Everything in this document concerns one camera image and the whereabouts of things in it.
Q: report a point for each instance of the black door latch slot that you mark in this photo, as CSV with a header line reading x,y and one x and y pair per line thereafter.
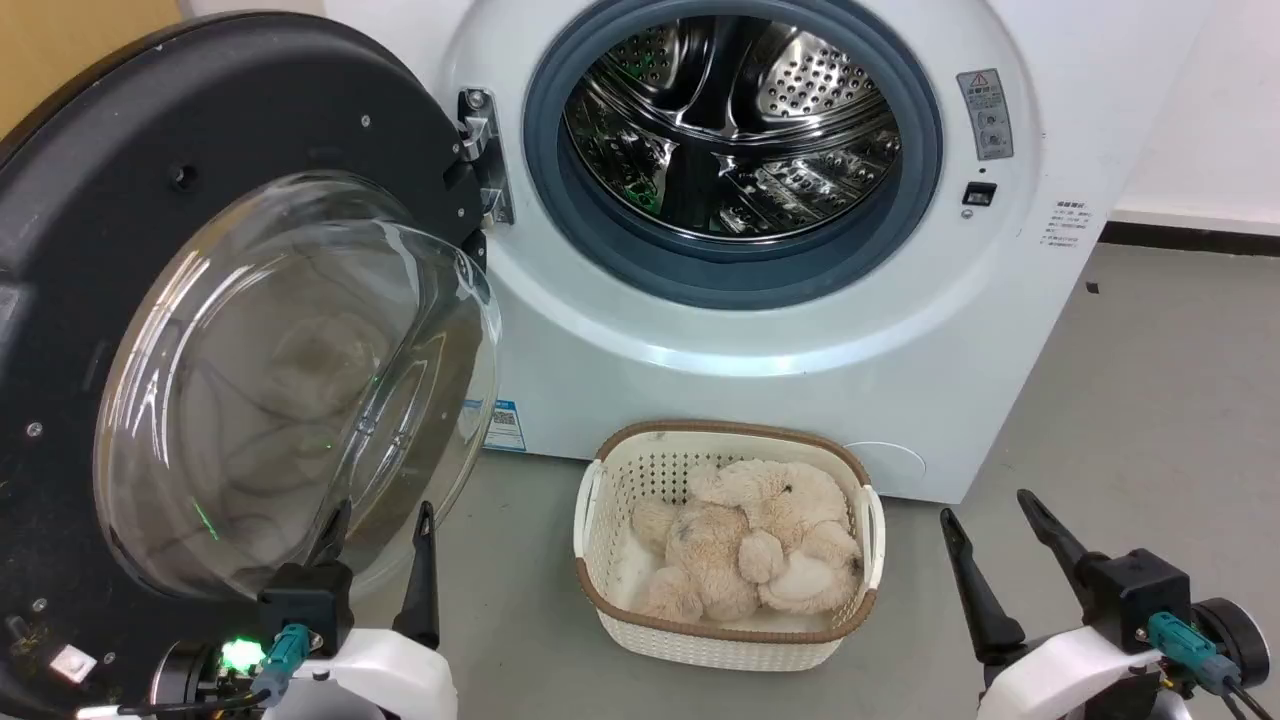
x,y
979,193

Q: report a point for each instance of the grey warning label sticker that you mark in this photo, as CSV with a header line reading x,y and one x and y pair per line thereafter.
x,y
986,112

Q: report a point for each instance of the black wall baseboard strip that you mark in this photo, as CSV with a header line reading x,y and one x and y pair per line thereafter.
x,y
1190,240

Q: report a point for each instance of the white text sticker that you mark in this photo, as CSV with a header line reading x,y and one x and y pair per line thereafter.
x,y
1066,225

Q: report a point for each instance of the white front-load washing machine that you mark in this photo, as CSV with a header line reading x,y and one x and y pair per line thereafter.
x,y
800,400

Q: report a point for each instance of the blue QR code sticker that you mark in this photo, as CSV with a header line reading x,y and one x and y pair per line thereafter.
x,y
505,425

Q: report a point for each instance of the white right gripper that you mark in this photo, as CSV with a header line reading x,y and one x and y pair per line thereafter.
x,y
1070,670

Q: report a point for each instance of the cream laundry basket brown rim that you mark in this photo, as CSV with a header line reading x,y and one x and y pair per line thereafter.
x,y
720,645

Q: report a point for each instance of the silver metal door hinge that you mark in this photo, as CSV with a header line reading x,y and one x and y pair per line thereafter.
x,y
487,150

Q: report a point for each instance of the stainless steel washer drum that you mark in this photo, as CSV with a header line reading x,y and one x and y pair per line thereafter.
x,y
730,130

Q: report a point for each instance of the black washer door with glass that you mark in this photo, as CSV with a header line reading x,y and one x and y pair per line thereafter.
x,y
100,200

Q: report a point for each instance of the beige plush toy dog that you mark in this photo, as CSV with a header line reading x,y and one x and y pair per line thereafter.
x,y
760,540

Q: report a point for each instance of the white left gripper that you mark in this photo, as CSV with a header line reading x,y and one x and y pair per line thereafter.
x,y
395,680

